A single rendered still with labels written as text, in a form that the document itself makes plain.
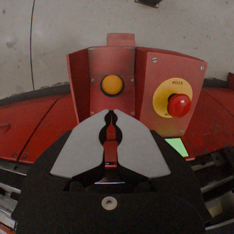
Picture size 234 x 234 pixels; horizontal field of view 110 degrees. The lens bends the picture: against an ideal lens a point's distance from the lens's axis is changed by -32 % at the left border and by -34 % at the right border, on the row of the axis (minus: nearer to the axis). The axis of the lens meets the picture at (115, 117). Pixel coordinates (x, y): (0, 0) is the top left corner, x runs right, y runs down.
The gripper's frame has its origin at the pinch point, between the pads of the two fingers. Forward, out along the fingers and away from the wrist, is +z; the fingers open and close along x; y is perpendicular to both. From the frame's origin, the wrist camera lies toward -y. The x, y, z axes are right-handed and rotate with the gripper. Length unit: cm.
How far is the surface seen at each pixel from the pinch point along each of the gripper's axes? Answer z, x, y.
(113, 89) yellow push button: 10.8, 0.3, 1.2
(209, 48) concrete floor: 82, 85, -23
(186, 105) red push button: 3.0, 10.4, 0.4
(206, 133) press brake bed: 16.9, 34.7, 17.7
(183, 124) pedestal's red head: 6.5, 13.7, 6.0
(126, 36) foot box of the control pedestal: 82, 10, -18
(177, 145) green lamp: 4.2, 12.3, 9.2
